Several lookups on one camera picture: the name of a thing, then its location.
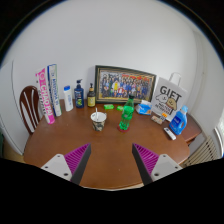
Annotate green small box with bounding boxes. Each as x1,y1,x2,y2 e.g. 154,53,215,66
104,104,114,110
117,106,124,111

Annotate pink tall box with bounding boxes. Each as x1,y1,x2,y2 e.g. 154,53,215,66
35,68,55,124

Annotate white blue-capped bottle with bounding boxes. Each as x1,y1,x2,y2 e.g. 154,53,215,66
64,85,73,111

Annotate green small box right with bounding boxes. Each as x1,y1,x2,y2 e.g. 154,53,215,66
117,106,124,111

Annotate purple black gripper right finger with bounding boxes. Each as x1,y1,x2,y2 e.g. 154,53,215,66
132,143,182,185

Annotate patterned ceramic mug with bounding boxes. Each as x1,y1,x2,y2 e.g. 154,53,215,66
91,112,107,131

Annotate dark blue pump bottle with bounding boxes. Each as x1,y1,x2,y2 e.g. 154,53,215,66
74,79,84,108

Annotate white gift paper bag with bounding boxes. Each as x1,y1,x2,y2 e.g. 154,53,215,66
151,72,187,121

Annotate white green tall box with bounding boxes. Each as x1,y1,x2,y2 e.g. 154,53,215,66
47,64,62,117

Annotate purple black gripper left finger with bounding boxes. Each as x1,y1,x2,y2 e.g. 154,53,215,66
42,143,91,185

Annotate round red coaster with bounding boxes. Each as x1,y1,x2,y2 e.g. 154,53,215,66
117,126,130,133

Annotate framed group photo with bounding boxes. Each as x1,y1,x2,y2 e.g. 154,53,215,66
95,65,157,103

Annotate brown wooden chair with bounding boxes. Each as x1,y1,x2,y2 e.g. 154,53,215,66
19,86,40,135

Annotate white radiator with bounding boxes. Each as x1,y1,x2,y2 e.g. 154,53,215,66
183,137,218,167

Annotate amber pump bottle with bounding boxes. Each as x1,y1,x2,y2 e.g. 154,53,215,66
87,84,95,107

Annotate small snack packet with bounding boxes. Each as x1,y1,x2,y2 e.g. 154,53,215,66
151,115,163,125

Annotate white spoon in mug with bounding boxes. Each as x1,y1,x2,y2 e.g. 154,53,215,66
95,107,98,121

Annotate green small box left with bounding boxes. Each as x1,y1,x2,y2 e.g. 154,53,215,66
104,104,114,110

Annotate green plastic soda bottle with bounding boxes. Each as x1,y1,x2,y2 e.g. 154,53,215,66
119,95,134,130

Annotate white remote control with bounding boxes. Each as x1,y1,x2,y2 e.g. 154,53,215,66
164,127,176,140

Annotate blue detergent bottle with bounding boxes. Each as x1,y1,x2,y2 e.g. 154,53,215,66
169,106,188,135

